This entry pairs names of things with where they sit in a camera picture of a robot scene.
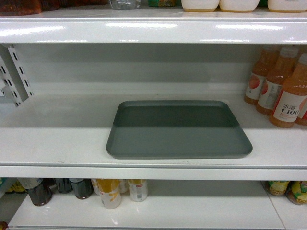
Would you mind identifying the orange juice bottle back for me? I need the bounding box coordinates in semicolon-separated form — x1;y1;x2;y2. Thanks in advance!
244;45;280;105

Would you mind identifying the white bottle top left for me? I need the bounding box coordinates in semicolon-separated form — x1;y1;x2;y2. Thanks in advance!
181;0;220;12

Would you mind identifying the lemon tea bottle right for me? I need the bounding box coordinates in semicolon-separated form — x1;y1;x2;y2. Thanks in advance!
286;181;307;205

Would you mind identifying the dark tea bottle right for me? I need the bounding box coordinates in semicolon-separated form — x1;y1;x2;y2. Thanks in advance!
69;178;94;199

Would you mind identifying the yellow white drink bottle front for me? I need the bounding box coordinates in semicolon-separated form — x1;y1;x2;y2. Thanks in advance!
96;179;121;209

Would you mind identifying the lemon tea bottle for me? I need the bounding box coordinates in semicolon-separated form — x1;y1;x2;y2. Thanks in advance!
286;181;307;205
266;181;290;196

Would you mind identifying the lemon tea bottle left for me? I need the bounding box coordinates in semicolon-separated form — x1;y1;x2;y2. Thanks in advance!
266;181;290;196

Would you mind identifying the dark tea bottle middle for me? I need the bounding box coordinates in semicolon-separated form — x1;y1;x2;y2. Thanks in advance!
54;178;72;194

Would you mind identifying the orange juice bottle middle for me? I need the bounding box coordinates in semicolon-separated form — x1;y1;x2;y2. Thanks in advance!
256;46;299;115

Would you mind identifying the white metal shelf unit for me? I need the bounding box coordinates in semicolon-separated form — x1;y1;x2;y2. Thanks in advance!
0;4;307;230

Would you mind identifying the dark tea bottle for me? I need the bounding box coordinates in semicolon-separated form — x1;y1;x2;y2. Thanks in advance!
17;178;52;206
54;178;72;194
69;178;94;199

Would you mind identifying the white bottle top right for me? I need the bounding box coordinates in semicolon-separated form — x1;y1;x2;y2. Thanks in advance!
268;0;307;13

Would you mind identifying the dark tea bottle left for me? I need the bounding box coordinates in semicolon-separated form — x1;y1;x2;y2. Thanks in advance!
17;178;52;206

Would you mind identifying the clear water bottle top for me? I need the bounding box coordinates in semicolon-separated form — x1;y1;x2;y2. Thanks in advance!
109;0;141;10

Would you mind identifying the red brown package top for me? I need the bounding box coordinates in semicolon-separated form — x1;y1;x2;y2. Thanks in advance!
0;0;42;16

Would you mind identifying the grey-silver rectangular tray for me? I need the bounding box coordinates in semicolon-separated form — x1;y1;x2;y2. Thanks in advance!
106;100;253;160

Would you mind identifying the orange juice bottle far right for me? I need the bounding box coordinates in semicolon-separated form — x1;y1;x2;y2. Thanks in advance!
295;99;307;126

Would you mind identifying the yellow white drink bottle rear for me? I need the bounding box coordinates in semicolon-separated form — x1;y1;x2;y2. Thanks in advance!
128;179;148;202

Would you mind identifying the white slotted shelf bracket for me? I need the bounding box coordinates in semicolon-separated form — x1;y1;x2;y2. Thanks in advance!
0;44;34;106

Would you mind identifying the white bottle top middle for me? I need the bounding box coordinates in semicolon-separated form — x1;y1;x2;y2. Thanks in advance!
219;0;260;13

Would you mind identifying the yellow white drink bottle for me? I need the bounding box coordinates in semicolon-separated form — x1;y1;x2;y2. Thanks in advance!
128;179;148;202
96;179;121;209

